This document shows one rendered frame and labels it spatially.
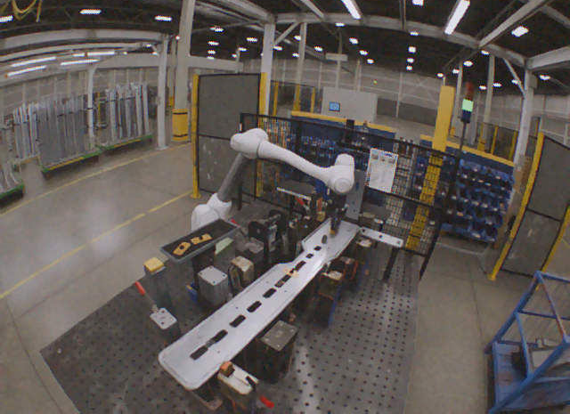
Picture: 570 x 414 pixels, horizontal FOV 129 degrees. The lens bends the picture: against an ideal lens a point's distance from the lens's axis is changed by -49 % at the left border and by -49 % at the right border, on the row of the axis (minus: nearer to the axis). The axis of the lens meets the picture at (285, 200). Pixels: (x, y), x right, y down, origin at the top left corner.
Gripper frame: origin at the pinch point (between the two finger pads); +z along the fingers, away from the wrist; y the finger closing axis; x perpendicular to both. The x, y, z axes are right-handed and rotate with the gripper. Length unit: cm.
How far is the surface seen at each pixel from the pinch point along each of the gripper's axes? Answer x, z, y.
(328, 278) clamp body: -43.2, 2.8, 16.7
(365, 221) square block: 23.5, 3.4, 12.7
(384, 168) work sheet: 55, -26, 12
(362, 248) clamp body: -8.2, 4.3, 21.1
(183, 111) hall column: 380, 7, -674
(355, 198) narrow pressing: 26.6, -8.8, 2.2
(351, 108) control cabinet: 619, -37, -214
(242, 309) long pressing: -78, 6, -2
